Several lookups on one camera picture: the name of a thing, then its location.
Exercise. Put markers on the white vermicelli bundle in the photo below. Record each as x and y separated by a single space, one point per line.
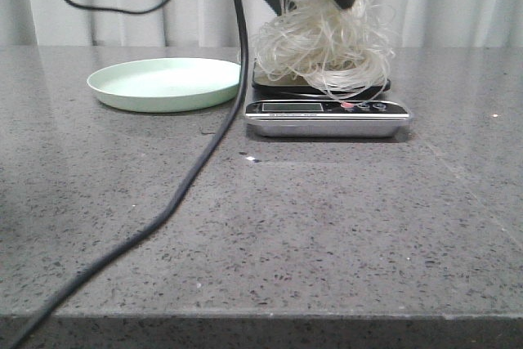
339 53

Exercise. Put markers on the white pleated curtain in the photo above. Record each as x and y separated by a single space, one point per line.
211 23

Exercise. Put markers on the digital kitchen scale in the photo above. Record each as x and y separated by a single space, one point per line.
290 107

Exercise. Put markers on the pale green round plate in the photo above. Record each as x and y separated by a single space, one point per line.
166 85

